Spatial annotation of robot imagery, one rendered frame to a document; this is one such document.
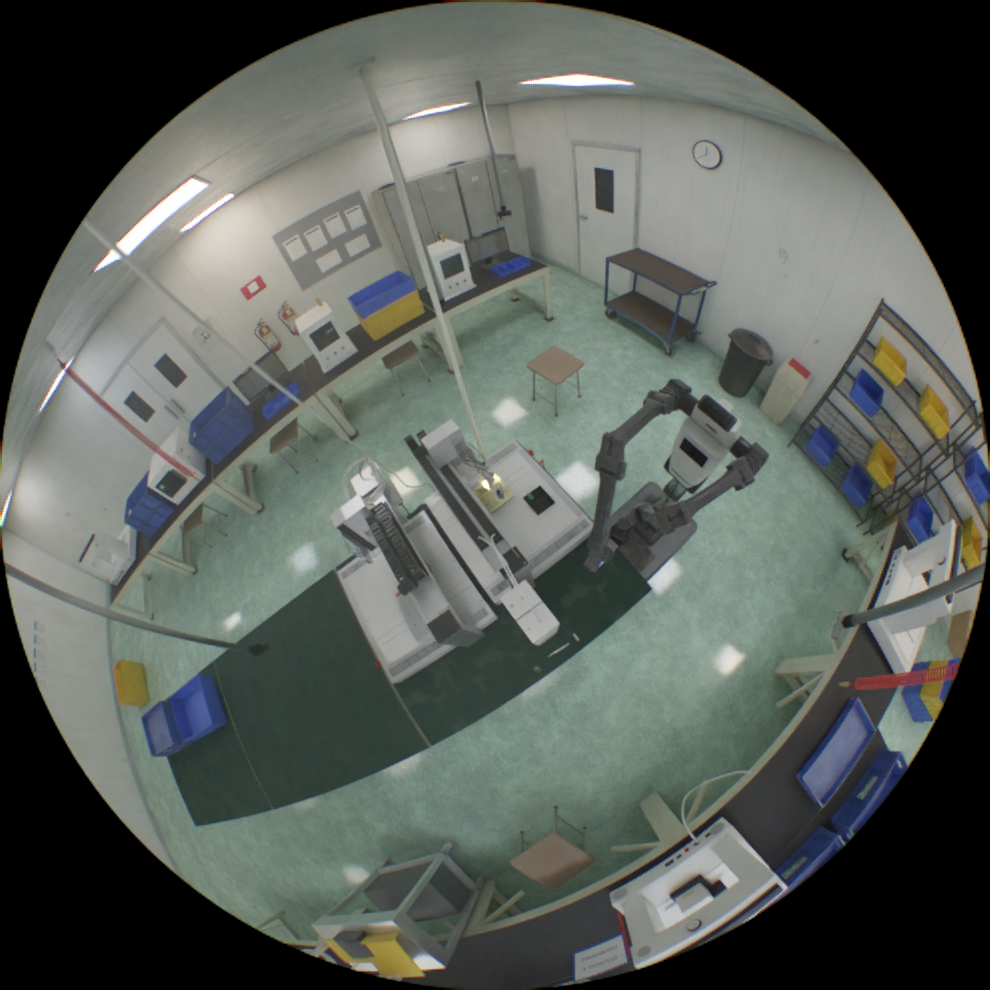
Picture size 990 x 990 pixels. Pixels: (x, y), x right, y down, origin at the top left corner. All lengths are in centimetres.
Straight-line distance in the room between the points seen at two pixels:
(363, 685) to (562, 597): 120
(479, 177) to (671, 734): 606
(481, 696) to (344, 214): 497
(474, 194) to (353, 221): 158
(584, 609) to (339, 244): 469
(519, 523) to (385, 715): 128
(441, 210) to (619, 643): 497
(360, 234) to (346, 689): 478
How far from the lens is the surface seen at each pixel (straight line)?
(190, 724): 342
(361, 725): 206
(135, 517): 451
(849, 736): 272
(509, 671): 174
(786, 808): 254
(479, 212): 508
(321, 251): 481
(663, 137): 417
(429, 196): 470
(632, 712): 258
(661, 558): 241
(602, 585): 177
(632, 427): 121
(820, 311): 374
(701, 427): 154
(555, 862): 246
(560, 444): 302
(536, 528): 173
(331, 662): 213
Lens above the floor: 247
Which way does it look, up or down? 62 degrees down
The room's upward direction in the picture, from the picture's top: 20 degrees counter-clockwise
